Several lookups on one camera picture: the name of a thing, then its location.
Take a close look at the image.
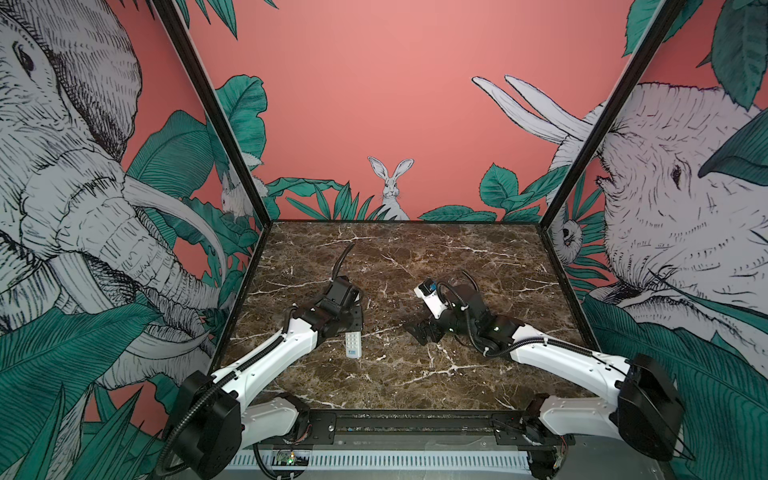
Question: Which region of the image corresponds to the small circuit board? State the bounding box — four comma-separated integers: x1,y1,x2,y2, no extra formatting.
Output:
273,450,310,469

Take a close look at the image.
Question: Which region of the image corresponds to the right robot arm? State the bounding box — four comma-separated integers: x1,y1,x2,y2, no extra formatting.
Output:
406,278,687,461

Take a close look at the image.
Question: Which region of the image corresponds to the white ventilated strip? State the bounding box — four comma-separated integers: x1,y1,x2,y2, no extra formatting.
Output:
260,450,531,474

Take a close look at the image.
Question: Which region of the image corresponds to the white remote control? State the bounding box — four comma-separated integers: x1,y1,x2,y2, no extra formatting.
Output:
345,331,362,359

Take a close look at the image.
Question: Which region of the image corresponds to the black frame post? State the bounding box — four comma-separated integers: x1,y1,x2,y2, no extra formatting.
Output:
538,0,686,230
151,0,272,229

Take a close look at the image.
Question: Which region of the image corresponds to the black right frame post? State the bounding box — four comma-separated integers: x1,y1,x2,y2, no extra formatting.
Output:
538,0,686,230

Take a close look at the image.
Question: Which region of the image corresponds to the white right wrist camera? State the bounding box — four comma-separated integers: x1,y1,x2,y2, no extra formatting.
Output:
413,278,448,320

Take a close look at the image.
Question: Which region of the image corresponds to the black front mounting rail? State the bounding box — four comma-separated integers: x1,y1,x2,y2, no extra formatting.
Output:
225,409,560,449

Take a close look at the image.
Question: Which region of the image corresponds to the black left frame post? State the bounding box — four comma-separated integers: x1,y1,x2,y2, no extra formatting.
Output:
151,0,272,229

